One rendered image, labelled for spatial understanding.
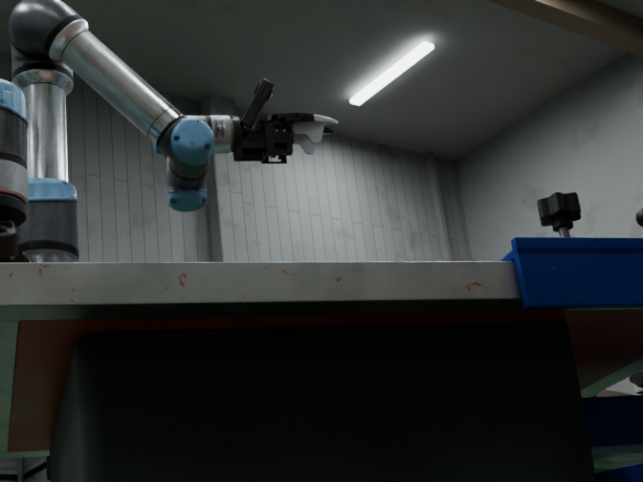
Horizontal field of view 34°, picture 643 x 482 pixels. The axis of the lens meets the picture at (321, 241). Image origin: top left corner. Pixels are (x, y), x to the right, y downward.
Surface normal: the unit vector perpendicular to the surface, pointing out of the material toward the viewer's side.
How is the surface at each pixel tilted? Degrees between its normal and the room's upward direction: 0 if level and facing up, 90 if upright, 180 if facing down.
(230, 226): 90
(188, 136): 90
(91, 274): 90
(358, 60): 180
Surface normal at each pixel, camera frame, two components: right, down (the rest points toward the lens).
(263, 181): 0.58, -0.37
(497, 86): 0.11, 0.92
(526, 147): -0.81, -0.13
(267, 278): 0.28, -0.39
